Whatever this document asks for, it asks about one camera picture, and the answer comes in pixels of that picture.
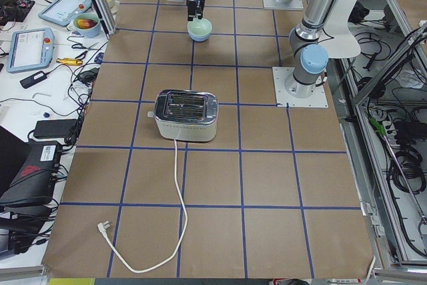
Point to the green bowl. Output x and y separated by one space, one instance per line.
199 25

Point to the blue bowl with fruit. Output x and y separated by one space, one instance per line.
87 24

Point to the cream silver toaster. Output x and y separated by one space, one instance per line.
186 115

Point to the scissors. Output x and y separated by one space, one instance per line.
84 47

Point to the yellow orange tool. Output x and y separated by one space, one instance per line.
69 61

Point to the white chair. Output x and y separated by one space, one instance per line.
347 38

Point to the blue teach pendant tablet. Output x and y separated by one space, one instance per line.
30 50

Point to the black power adapter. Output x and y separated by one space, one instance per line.
58 128

